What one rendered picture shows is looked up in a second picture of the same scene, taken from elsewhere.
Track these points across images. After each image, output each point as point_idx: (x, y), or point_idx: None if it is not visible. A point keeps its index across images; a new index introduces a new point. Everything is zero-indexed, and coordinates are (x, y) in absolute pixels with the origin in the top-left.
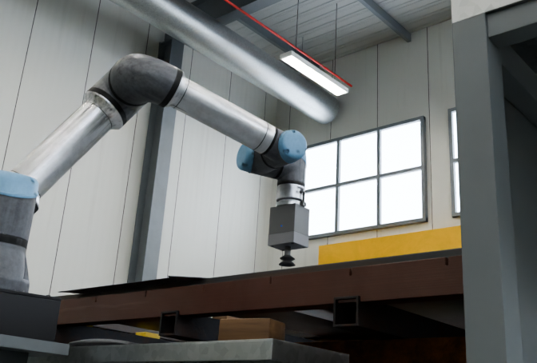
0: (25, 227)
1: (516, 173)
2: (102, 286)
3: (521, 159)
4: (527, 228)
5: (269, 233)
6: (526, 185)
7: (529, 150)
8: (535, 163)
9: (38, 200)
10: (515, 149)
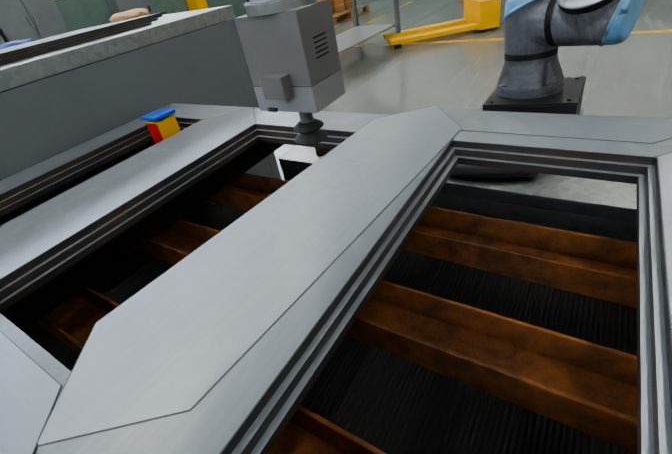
0: (505, 44)
1: (213, 71)
2: (579, 115)
3: (206, 65)
4: (215, 93)
5: (338, 65)
6: (207, 76)
7: (196, 61)
8: (192, 66)
9: None
10: (209, 61)
